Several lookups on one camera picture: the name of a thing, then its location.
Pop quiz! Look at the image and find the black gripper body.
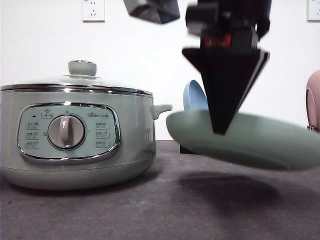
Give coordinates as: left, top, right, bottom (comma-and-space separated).
185, 0, 272, 49

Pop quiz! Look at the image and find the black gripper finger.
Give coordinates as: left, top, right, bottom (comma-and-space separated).
182, 47, 261, 135
233, 50, 270, 118

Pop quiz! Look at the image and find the green plate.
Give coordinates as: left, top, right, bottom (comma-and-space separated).
166, 110, 320, 171

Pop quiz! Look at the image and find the glass lid with green knob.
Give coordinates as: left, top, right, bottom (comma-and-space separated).
0, 60, 153, 97

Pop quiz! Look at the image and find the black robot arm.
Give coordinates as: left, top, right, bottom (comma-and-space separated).
123, 0, 181, 24

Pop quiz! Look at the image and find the blue plate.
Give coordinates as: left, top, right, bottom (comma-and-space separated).
183, 79, 209, 111

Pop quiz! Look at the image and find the pink plate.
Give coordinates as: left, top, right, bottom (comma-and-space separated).
306, 69, 320, 132

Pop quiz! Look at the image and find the black plate rack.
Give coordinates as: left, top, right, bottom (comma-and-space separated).
137, 117, 317, 159

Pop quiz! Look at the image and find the green electric steamer pot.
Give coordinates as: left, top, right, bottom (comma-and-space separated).
0, 88, 173, 191

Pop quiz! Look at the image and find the white wall socket right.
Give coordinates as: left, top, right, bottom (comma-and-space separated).
307, 0, 320, 23

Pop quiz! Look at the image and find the white wall socket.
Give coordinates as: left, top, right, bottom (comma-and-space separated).
82, 0, 106, 24
307, 0, 320, 23

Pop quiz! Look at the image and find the white wall socket left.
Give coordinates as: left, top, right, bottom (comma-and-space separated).
82, 0, 106, 24

